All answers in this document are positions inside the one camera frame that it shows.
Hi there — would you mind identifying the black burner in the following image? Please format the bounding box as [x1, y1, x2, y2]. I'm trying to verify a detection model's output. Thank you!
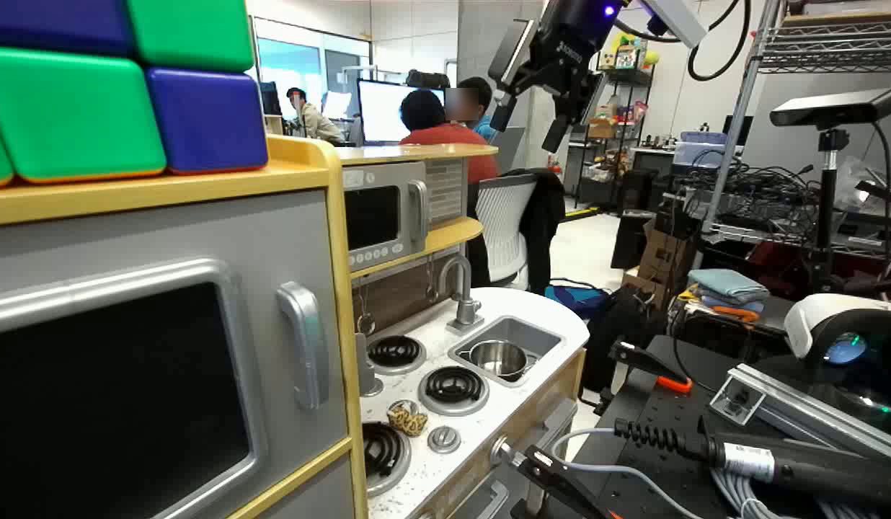
[363, 420, 412, 495]
[366, 333, 425, 375]
[419, 367, 488, 416]

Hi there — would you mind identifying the green block left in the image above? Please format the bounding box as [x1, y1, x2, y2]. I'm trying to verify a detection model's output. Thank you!
[0, 46, 167, 185]

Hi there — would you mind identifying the person in red shirt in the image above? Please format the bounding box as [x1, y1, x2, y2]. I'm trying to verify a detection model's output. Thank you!
[400, 88, 498, 185]

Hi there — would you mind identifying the toy oven door upper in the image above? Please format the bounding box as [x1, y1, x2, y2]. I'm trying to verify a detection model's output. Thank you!
[0, 257, 334, 519]

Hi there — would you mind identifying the grey toy faucet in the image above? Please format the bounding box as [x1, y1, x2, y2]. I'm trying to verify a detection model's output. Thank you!
[438, 253, 483, 333]

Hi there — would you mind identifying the green block top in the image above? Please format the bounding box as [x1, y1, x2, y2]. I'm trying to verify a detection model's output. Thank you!
[126, 0, 255, 72]

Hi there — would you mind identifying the black clamp orange handle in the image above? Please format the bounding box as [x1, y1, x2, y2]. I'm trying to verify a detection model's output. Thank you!
[612, 341, 695, 395]

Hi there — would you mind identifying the blue block top left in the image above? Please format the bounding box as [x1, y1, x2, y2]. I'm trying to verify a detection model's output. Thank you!
[0, 0, 132, 54]

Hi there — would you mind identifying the green block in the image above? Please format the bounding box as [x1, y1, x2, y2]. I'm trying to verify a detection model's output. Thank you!
[126, 0, 255, 72]
[0, 46, 167, 185]

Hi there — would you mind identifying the grey toy sink basin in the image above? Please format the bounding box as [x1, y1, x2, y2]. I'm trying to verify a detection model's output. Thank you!
[454, 318, 560, 384]

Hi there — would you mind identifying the black burner front left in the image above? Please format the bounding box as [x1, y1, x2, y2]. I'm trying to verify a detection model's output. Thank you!
[363, 420, 412, 495]

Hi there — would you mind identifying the steel pot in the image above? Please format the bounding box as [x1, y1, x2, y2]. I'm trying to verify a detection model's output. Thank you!
[467, 341, 527, 380]

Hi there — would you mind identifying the black burner back right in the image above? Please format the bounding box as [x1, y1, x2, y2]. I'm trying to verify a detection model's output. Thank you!
[366, 333, 425, 375]

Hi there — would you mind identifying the toy microwave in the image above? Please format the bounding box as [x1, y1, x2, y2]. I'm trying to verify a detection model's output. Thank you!
[344, 160, 431, 271]

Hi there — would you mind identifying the small tan doll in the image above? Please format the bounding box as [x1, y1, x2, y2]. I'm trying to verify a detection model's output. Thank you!
[386, 400, 426, 439]

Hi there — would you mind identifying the toy kitchen unit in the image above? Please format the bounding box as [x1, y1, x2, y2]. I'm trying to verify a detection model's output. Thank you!
[0, 137, 588, 519]

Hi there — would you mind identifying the person in blue shirt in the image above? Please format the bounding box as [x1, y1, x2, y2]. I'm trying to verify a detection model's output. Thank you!
[454, 75, 497, 142]

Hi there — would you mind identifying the blue block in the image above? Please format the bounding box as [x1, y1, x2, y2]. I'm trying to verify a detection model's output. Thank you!
[0, 0, 132, 54]
[148, 68, 269, 172]

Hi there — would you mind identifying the black burner front right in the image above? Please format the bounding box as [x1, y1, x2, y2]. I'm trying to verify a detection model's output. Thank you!
[419, 367, 488, 416]

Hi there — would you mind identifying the aluminium extrusion rail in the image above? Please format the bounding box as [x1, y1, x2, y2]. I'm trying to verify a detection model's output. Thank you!
[709, 362, 891, 457]

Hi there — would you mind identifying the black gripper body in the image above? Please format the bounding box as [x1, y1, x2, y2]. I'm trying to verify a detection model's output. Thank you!
[488, 0, 621, 149]

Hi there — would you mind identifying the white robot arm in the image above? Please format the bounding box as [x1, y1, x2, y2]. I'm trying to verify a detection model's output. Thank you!
[488, 0, 622, 149]

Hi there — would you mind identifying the person at far desk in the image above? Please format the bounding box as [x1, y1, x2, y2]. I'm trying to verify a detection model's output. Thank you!
[285, 85, 340, 143]

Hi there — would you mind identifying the cardboard box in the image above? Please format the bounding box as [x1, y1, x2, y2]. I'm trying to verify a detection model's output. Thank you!
[627, 228, 699, 290]

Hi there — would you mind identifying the grey coiled cable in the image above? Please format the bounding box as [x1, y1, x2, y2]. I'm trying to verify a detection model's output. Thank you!
[549, 427, 852, 519]

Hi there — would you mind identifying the blue block right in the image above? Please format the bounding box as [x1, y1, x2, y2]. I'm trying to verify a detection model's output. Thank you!
[148, 68, 269, 172]

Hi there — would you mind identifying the camera on black stand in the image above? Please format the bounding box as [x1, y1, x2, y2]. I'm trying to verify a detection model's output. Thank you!
[771, 85, 891, 251]

